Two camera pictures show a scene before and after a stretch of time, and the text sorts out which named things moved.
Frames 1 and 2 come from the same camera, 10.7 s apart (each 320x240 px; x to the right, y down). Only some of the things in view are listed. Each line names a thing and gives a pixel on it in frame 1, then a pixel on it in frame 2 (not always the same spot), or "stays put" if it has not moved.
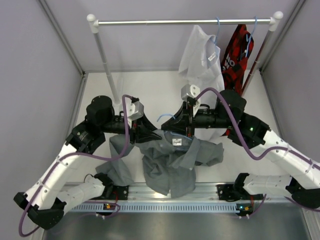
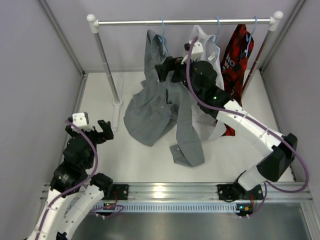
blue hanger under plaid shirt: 249,40 stays put
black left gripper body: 117,126 -> 95,137
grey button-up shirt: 169,160 -> 157,106
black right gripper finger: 180,123 -> 162,71
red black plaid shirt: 238,50 stays put
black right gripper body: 205,118 -> 179,75
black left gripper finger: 142,134 -> 103,125
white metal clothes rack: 274,21 stays put
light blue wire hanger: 172,133 -> 163,40
